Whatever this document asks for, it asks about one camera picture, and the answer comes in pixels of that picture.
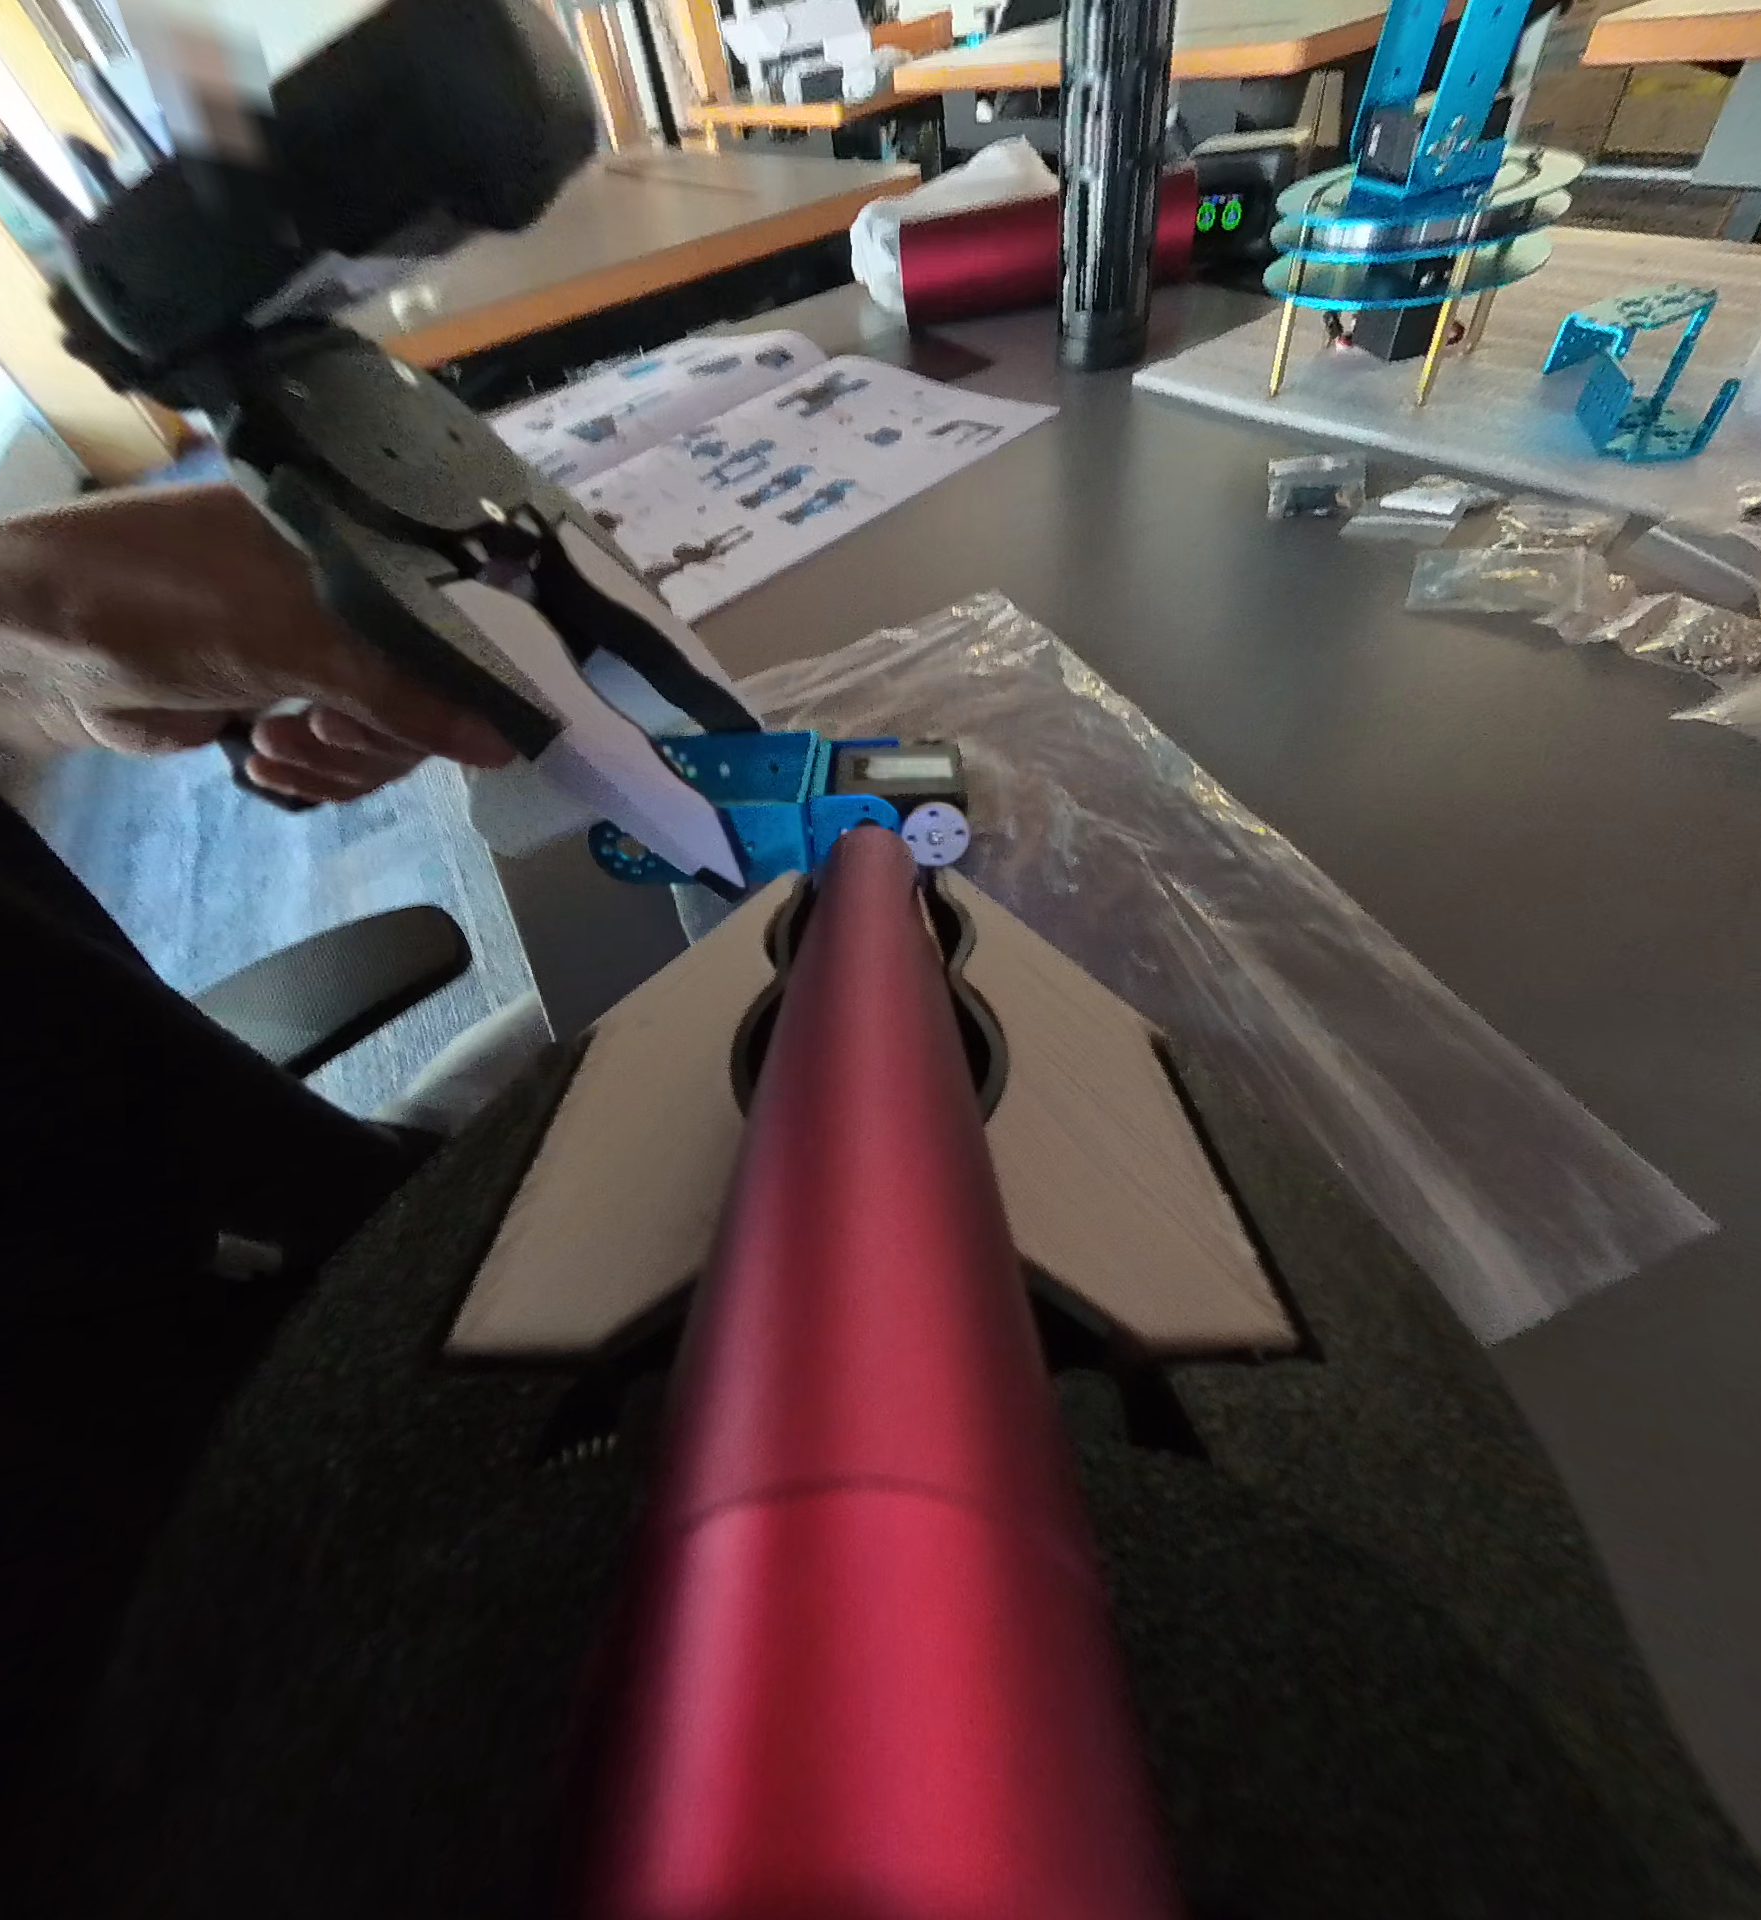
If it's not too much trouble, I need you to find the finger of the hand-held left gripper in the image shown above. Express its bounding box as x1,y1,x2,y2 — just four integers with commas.
519,506,768,742
438,574,749,906

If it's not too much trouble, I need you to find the white crumpled bag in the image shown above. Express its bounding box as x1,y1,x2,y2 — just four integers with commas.
850,136,1063,291

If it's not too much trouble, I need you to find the black perforated cylinder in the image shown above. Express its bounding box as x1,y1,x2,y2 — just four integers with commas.
1058,0,1184,374

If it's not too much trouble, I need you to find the blue metal servo bracket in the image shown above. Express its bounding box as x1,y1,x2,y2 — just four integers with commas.
588,725,896,903

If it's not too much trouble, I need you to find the red metal cylinder case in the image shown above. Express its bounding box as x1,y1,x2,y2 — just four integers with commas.
894,164,1203,321

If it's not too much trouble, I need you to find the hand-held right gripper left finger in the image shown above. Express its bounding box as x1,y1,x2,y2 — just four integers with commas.
442,873,823,1356

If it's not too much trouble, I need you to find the blue double bracket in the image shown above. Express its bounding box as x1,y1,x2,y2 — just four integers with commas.
1538,281,1750,471

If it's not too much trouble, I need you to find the office chair with pale seat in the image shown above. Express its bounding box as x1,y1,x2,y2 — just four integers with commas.
196,903,554,1134

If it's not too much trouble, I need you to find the grey desk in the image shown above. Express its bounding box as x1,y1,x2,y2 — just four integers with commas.
493,226,1761,1920

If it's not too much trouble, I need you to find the wooden standing desk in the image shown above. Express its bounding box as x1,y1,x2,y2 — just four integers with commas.
692,0,1397,144

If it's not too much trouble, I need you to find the black charger with green displays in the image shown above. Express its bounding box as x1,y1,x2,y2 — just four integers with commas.
1188,127,1322,275

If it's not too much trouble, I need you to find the wooden top desk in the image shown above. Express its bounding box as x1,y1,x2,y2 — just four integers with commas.
1581,0,1761,242
354,146,922,374

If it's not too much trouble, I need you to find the white foam sheet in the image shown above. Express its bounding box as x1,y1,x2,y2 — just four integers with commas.
1133,226,1761,520

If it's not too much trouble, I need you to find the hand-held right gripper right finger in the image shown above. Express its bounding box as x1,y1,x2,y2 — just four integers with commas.
917,866,1308,1350

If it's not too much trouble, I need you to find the red electric screwdriver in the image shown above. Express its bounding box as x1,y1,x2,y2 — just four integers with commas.
556,822,1181,1920

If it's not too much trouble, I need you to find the group of small screw bags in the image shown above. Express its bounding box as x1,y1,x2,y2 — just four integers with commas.
1263,452,1761,784

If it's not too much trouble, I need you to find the person's left hand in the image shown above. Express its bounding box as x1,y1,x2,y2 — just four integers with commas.
0,485,521,813

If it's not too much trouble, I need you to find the large clear plastic bag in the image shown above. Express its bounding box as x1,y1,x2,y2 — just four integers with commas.
736,589,1723,1349

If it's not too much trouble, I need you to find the person's black top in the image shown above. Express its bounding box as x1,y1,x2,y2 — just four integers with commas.
0,721,434,1920

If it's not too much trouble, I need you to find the printed instruction sheet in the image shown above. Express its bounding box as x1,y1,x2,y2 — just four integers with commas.
489,329,1061,624

